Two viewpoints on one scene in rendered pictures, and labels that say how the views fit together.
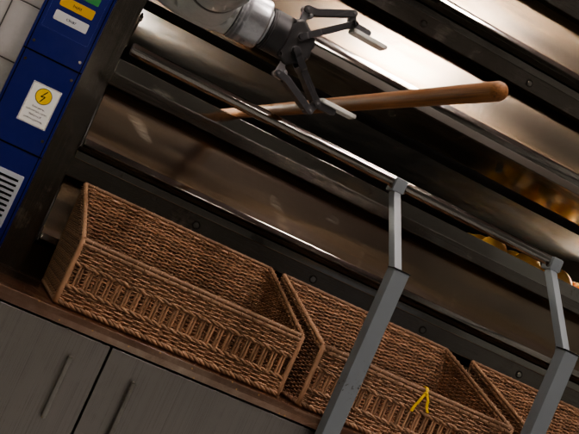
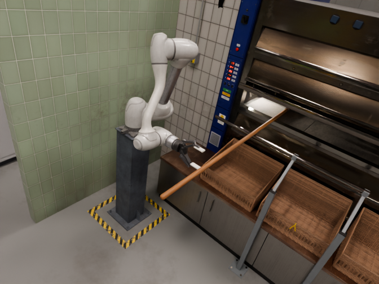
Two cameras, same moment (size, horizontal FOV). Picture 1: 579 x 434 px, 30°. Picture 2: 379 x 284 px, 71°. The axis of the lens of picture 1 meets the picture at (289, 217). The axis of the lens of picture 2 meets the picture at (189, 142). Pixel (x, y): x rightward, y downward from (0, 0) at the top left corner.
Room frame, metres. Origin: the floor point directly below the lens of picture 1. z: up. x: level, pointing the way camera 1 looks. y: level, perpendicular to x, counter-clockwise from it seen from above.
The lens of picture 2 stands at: (0.99, -1.01, 2.15)
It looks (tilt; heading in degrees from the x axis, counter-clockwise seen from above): 32 degrees down; 51
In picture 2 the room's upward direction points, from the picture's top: 11 degrees clockwise
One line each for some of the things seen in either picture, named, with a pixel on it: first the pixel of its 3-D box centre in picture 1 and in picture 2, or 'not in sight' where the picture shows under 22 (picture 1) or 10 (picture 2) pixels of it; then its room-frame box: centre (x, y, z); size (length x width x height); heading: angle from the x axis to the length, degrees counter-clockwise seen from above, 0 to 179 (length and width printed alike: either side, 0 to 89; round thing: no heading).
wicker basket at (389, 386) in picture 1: (381, 373); (303, 208); (2.78, -0.38, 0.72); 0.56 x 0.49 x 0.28; 108
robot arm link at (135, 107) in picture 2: not in sight; (136, 111); (1.79, 0.72, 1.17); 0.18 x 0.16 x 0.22; 177
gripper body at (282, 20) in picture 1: (287, 39); (181, 147); (1.84, 0.13, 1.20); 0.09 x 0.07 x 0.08; 108
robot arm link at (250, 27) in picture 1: (251, 19); (172, 142); (1.82, 0.20, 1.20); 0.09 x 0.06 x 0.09; 18
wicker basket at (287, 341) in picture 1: (176, 282); (241, 171); (2.60, 0.18, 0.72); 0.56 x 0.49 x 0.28; 106
